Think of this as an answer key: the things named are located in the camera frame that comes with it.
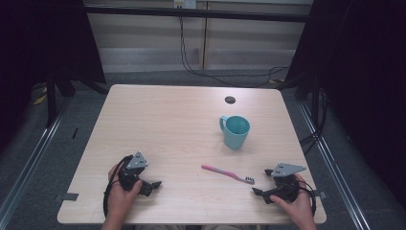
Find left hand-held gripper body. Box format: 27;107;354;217
118;150;154;196

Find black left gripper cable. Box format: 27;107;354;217
101;154;134;219

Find white wall socket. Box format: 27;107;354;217
172;0;197;11

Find teal cup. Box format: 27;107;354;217
218;115;252;151

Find person's right hand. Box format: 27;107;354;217
269;172;316;225

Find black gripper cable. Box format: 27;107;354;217
101;154;134;219
297;179;318;218

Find black metal stand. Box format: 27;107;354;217
45;68;59;128

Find metal floor rail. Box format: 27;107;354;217
0;103;66;226
297;101;372;230

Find pink toothbrush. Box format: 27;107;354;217
200;164;256;186

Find black floor cables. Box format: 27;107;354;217
299;88;331;155

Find black horizontal bar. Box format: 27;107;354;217
83;4;310;24

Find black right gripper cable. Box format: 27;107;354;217
297;179;318;218

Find black curtain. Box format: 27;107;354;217
0;0;107;151
282;0;406;210

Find person's left hand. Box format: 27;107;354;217
106;163;144;222

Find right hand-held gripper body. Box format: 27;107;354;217
270;162;307;204

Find black hanging wall cable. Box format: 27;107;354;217
177;15;290;88

